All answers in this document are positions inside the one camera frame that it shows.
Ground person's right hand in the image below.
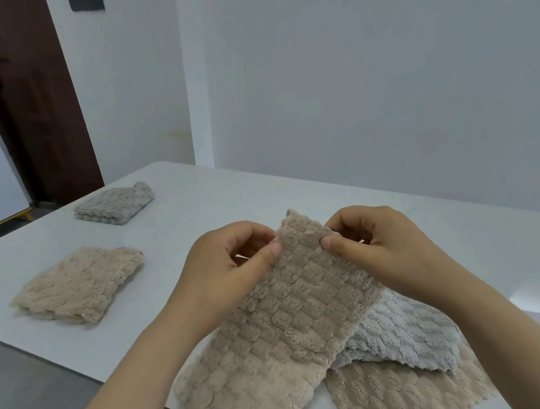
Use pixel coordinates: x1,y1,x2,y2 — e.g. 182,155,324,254
316,193,463,319

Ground person's left hand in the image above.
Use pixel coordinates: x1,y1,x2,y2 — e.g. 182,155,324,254
162,216,294,337

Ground beige fluffy checkered cloth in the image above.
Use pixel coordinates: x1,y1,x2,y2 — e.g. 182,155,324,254
152,198,402,409

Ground person's right forearm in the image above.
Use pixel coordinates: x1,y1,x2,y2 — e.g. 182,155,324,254
397,246,540,409

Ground person's left forearm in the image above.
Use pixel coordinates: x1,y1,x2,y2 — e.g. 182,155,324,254
11,293,228,409

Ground folded grey fluffy cloth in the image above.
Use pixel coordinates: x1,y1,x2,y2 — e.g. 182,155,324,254
70,179,159,232

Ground beige ribbed fluffy cloth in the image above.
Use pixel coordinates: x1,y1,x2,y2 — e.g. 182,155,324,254
319,331,502,409

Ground folded beige fluffy cloth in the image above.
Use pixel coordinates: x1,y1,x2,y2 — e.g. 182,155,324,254
4,239,153,335

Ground dark brown wooden door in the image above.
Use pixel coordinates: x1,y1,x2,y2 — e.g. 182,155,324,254
0,0,107,214

